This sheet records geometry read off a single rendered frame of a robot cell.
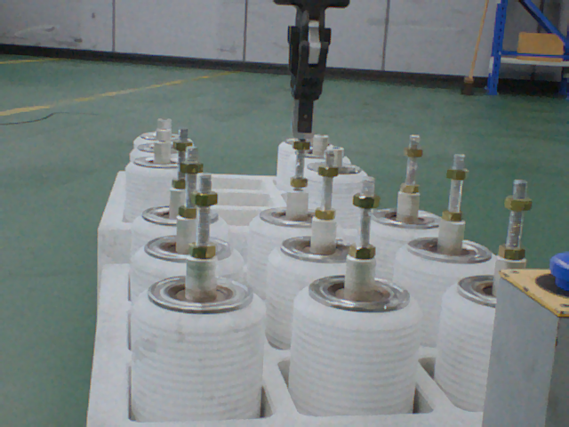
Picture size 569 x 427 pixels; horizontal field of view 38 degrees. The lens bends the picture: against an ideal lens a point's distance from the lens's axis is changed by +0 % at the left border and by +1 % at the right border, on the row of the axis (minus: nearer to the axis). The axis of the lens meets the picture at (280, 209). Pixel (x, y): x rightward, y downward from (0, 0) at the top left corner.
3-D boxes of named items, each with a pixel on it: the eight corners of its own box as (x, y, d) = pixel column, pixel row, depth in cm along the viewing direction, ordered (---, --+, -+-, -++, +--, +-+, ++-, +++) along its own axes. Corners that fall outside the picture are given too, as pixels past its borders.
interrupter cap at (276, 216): (329, 214, 88) (329, 208, 88) (337, 232, 81) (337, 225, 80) (258, 211, 88) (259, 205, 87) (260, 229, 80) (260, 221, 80)
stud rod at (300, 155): (302, 202, 83) (308, 128, 81) (292, 202, 83) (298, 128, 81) (301, 200, 84) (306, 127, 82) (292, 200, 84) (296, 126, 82)
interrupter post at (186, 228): (195, 259, 69) (196, 221, 68) (169, 254, 70) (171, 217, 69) (207, 252, 71) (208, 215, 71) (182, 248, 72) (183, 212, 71)
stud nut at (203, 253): (217, 259, 58) (218, 247, 58) (194, 260, 57) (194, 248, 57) (209, 251, 60) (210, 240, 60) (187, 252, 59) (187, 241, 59)
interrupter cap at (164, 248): (209, 271, 66) (210, 263, 66) (127, 257, 68) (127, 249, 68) (246, 249, 73) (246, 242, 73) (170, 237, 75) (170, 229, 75)
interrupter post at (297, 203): (307, 219, 85) (308, 188, 85) (308, 224, 83) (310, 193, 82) (284, 218, 85) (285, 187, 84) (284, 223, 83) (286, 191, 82)
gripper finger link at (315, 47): (300, 12, 76) (298, 30, 78) (301, 48, 74) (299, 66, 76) (326, 13, 76) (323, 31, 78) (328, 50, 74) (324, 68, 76)
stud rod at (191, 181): (192, 236, 70) (195, 148, 68) (181, 235, 70) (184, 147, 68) (196, 234, 70) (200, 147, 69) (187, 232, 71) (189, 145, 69)
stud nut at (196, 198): (220, 206, 57) (220, 194, 57) (196, 207, 56) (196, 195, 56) (211, 200, 59) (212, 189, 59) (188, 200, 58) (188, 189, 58)
